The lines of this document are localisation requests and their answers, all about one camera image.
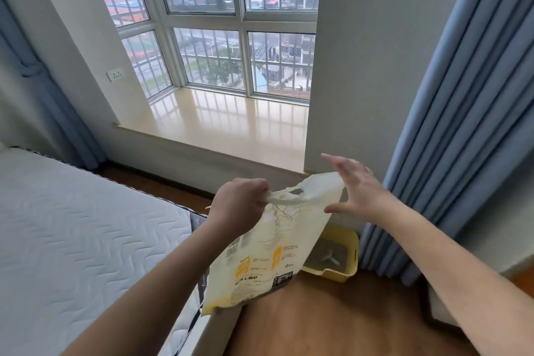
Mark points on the person's left hand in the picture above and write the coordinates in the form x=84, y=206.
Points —
x=238, y=205

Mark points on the person's right hand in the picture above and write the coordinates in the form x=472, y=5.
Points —
x=363, y=197

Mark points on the white cat litter bag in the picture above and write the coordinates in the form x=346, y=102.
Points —
x=267, y=255

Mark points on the pale blue litter scoop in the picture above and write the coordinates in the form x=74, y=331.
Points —
x=331, y=257

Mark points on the yellow litter box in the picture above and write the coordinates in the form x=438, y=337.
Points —
x=346, y=272

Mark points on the person's left forearm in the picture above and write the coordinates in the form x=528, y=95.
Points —
x=150, y=293

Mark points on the person's right forearm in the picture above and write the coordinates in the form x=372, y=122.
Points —
x=459, y=280

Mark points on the white window sill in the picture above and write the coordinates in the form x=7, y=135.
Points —
x=229, y=126

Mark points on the dark baseboard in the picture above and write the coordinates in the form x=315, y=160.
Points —
x=158, y=186

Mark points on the blue pleated curtain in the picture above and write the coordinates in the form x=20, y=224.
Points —
x=450, y=118
x=41, y=88

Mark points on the white quilted mattress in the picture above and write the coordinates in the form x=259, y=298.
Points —
x=83, y=243

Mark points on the barred bay window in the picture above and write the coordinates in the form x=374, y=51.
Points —
x=217, y=22

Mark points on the white wall outlet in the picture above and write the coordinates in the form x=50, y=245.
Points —
x=115, y=74

